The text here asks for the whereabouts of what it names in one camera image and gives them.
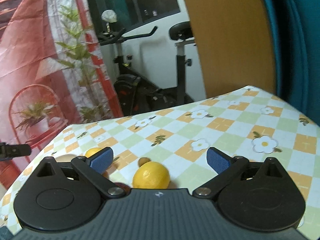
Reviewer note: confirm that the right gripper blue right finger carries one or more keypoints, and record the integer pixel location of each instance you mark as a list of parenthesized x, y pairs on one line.
[(228, 169)]

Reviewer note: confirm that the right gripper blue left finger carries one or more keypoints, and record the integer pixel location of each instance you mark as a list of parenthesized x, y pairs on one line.
[(91, 170)]

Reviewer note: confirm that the yellow lemon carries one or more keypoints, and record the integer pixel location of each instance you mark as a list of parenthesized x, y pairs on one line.
[(92, 151), (151, 175)]

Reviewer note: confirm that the small brown longan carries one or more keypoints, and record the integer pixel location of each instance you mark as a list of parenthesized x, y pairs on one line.
[(143, 160)]

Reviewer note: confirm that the checkered floral tablecloth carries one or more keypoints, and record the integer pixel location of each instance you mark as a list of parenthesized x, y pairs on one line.
[(249, 122)]

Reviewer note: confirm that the black exercise bike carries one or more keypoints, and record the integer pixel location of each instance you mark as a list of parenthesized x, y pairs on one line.
[(151, 67)]

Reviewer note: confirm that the red printed backdrop curtain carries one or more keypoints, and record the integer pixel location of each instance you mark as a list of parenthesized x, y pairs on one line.
[(54, 83)]

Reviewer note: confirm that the wooden orange door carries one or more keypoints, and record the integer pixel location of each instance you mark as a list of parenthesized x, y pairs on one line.
[(234, 43)]

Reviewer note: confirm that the dark window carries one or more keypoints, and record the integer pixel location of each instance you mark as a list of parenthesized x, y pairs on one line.
[(131, 14)]

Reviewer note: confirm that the teal curtain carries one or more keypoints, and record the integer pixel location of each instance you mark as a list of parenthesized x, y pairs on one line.
[(294, 26)]

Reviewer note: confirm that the white bag on handlebar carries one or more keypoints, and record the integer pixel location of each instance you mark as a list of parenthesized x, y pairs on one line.
[(109, 16)]

